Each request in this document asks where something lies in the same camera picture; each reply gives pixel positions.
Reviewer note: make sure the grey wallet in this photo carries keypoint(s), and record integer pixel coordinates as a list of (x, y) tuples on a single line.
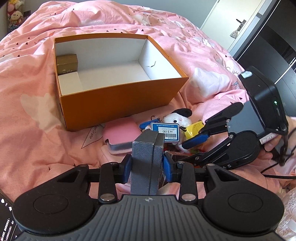
[(147, 155)]

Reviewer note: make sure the pink patterned duvet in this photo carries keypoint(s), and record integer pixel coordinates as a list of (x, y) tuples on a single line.
[(54, 184)]

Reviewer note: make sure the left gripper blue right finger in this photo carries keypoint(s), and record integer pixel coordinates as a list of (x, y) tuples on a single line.
[(183, 173)]

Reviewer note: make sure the photo card book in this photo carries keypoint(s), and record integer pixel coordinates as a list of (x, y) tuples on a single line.
[(168, 155)]

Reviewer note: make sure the white dog plush toy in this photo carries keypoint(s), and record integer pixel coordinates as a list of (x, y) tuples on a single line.
[(181, 117)]

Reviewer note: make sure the white door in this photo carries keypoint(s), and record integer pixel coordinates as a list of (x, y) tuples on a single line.
[(221, 21)]

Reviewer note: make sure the smartphone with photo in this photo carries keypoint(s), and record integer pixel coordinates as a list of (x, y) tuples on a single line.
[(8, 227)]

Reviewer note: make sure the tube of plush toys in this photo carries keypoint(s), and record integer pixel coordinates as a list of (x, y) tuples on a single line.
[(15, 14)]

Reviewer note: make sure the brown cat plush keychain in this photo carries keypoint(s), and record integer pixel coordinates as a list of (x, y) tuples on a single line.
[(148, 124)]

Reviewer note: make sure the black wardrobe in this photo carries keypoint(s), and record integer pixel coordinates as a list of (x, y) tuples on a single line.
[(272, 52)]

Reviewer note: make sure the pink pouch bag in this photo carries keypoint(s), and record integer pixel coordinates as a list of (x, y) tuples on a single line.
[(119, 135)]

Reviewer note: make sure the yellow tape measure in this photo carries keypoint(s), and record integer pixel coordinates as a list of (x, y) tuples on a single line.
[(193, 129)]

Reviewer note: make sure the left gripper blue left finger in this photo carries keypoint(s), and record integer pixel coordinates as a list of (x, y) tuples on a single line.
[(111, 174)]

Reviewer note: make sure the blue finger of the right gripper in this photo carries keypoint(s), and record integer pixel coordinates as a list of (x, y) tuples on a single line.
[(194, 160), (195, 141)]

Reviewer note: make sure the door handle with charm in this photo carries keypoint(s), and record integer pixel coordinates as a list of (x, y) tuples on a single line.
[(235, 33)]

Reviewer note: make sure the person's right hand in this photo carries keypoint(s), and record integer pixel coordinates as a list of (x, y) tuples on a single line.
[(265, 153)]

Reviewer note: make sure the blue barcode card tag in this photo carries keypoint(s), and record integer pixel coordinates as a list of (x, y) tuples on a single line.
[(170, 130)]

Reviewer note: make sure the orange cardboard box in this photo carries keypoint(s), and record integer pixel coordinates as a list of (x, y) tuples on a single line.
[(118, 75)]

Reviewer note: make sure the gold cardboard box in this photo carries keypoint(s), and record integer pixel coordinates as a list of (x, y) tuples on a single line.
[(66, 64)]

